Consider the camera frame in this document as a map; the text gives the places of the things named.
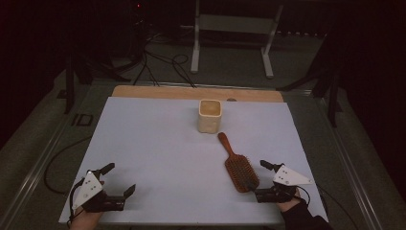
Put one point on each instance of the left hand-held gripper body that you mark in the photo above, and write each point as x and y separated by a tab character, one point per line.
95	197

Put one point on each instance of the white metal stand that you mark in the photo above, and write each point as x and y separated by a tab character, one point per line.
234	24

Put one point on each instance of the brown wooden paddle hairbrush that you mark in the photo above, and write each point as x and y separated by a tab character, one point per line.
240	171

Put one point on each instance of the metal floor rail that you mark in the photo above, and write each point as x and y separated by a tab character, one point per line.
348	166
35	172

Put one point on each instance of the black tripod stand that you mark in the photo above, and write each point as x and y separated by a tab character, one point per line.
72	80
328	83

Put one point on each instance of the person's right hand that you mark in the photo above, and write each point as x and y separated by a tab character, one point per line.
289	204

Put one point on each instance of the cream square cup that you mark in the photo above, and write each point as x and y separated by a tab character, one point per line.
209	119

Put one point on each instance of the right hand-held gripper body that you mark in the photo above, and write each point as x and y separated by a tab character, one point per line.
283	184

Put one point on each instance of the white table cover sheet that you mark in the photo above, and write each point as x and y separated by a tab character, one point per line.
166	159

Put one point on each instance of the person's left hand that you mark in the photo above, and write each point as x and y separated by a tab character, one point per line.
85	220

